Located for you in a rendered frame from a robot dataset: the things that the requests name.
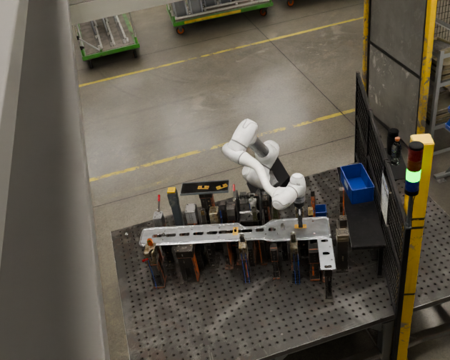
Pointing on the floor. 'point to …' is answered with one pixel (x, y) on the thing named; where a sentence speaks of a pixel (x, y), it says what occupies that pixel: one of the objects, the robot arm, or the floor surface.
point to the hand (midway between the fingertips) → (300, 222)
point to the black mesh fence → (365, 118)
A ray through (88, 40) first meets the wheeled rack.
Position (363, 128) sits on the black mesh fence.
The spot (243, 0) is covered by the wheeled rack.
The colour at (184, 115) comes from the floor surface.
